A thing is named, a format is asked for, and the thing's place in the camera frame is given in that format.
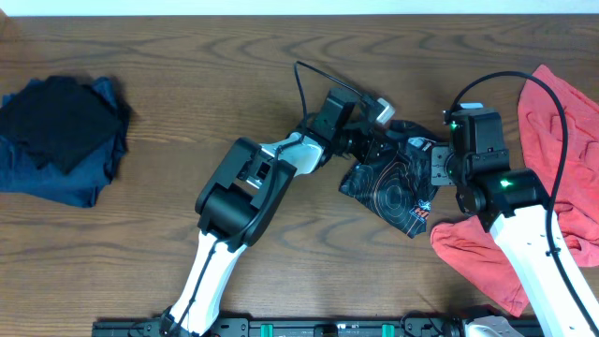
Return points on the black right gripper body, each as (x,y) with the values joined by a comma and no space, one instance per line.
(439,166)

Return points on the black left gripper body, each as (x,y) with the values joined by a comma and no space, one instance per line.
(381,146)

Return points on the black printed cycling jersey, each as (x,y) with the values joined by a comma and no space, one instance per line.
(396,186)

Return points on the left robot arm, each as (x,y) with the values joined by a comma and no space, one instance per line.
(240,199)

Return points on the folded black garment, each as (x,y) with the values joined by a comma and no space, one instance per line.
(59,121)

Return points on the folded blue garment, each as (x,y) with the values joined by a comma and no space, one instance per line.
(80,187)

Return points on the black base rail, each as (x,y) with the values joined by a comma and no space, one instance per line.
(479,322)

